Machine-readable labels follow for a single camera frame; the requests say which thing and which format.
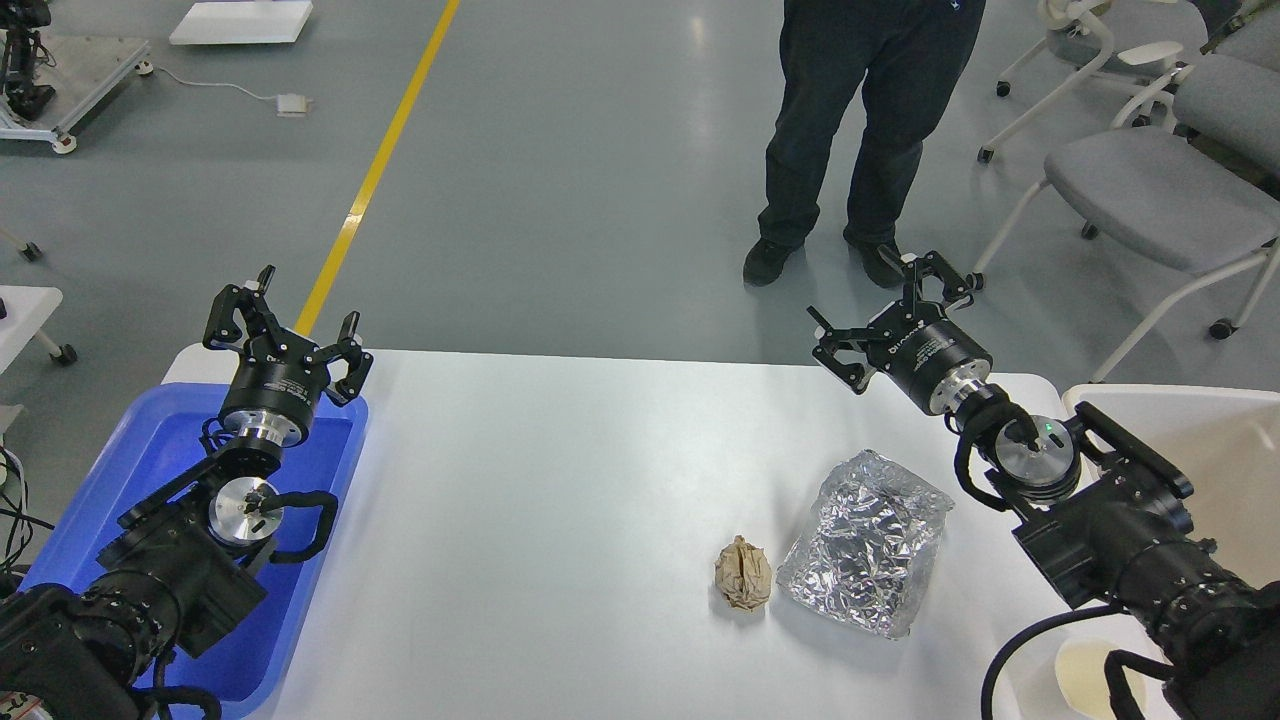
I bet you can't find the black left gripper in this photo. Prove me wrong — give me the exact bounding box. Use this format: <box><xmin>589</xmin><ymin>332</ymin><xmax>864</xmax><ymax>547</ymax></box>
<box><xmin>204</xmin><ymin>265</ymin><xmax>374</xmax><ymax>445</ymax></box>

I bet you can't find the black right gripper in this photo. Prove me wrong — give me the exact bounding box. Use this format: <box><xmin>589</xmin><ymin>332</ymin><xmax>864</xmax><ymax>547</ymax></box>
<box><xmin>808</xmin><ymin>250</ymin><xmax>995</xmax><ymax>416</ymax></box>

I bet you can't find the cream paper cup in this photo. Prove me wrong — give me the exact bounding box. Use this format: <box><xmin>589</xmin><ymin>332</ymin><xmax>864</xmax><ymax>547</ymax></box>
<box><xmin>1053</xmin><ymin>637</ymin><xmax>1120</xmax><ymax>719</ymax></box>

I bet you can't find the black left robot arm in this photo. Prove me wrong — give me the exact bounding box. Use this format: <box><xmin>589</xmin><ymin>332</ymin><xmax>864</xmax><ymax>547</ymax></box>
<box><xmin>3</xmin><ymin>266</ymin><xmax>374</xmax><ymax>719</ymax></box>

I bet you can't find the crumpled aluminium foil sheet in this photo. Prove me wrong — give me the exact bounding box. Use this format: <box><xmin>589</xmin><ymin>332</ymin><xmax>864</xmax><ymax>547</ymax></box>
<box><xmin>774</xmin><ymin>448</ymin><xmax>955</xmax><ymax>641</ymax></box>

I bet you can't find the white side table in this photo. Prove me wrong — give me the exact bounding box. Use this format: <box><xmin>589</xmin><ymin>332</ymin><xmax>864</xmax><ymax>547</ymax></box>
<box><xmin>1</xmin><ymin>284</ymin><xmax>79</xmax><ymax>373</ymax></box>

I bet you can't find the person in dark clothes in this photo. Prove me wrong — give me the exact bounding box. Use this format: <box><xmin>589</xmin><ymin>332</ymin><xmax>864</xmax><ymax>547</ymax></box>
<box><xmin>742</xmin><ymin>0</ymin><xmax>987</xmax><ymax>290</ymax></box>

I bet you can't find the white office chair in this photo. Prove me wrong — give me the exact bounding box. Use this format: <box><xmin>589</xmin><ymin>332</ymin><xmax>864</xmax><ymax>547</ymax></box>
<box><xmin>977</xmin><ymin>0</ymin><xmax>1199</xmax><ymax>165</ymax></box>

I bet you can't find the crumpled brown paper ball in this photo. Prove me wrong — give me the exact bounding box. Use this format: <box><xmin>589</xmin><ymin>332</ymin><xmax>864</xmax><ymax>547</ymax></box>
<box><xmin>714</xmin><ymin>536</ymin><xmax>773</xmax><ymax>612</ymax></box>

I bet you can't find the white flat board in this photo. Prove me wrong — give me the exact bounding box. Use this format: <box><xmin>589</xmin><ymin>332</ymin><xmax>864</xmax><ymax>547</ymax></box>
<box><xmin>169</xmin><ymin>1</ymin><xmax>314</xmax><ymax>46</ymax></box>

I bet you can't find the beige plastic bin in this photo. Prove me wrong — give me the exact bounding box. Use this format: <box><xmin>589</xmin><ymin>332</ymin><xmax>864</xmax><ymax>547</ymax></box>
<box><xmin>1062</xmin><ymin>384</ymin><xmax>1279</xmax><ymax>587</ymax></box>

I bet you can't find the metal cart with equipment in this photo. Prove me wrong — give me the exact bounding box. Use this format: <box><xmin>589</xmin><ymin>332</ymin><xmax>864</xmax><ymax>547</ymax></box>
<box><xmin>1</xmin><ymin>1</ymin><xmax>154</xmax><ymax>155</ymax></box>

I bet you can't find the white power adapter with cable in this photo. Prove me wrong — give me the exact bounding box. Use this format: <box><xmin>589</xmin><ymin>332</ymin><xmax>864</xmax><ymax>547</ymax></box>
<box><xmin>154</xmin><ymin>65</ymin><xmax>312</xmax><ymax>118</ymax></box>

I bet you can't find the grey chair white frame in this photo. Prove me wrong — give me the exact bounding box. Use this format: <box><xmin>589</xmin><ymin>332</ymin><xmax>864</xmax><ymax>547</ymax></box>
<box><xmin>968</xmin><ymin>126</ymin><xmax>1277</xmax><ymax>383</ymax></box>

